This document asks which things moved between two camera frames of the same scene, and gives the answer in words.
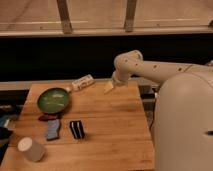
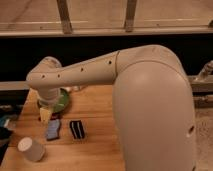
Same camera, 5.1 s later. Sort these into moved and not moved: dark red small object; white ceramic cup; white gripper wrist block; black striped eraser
Moved: white gripper wrist block
Not moved: black striped eraser; white ceramic cup; dark red small object
